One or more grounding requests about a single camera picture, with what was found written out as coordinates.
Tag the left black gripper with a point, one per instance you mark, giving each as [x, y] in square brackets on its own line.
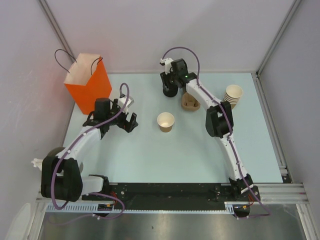
[132, 123]

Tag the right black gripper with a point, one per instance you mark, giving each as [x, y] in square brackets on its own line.
[165, 78]

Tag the brown paper coffee cup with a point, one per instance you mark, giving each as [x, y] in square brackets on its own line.
[165, 121]

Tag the orange paper bag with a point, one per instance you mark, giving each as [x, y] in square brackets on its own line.
[87, 80]

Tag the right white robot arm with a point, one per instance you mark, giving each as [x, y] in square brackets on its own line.
[218, 122]

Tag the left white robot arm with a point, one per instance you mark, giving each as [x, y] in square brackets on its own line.
[61, 177]

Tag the stack of black lids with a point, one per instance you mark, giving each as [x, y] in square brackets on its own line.
[170, 91]

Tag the stack of paper cups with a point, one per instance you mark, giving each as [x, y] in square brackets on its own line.
[233, 94]

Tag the grey tape roll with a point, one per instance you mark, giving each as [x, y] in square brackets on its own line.
[57, 150]

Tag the white crumpled cloth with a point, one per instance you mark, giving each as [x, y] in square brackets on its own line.
[37, 163]

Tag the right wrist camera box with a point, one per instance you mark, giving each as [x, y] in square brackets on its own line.
[167, 63]

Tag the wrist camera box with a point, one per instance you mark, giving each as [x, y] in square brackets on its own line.
[167, 63]
[125, 103]

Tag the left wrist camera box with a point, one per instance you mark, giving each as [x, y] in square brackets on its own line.
[125, 103]

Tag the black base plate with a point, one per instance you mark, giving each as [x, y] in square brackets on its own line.
[178, 196]

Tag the aluminium frame rail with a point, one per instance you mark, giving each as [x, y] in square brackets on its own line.
[282, 193]

